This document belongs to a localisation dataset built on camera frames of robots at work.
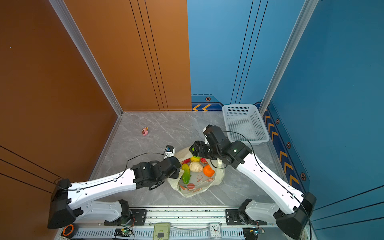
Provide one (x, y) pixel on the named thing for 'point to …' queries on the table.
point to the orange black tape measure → (68, 230)
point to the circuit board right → (252, 233)
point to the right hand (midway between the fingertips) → (193, 150)
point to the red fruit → (203, 160)
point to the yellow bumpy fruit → (192, 159)
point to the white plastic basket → (244, 122)
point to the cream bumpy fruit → (196, 166)
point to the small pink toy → (145, 131)
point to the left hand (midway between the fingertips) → (179, 166)
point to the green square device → (161, 231)
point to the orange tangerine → (208, 171)
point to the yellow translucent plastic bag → (198, 175)
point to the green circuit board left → (122, 232)
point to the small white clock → (214, 230)
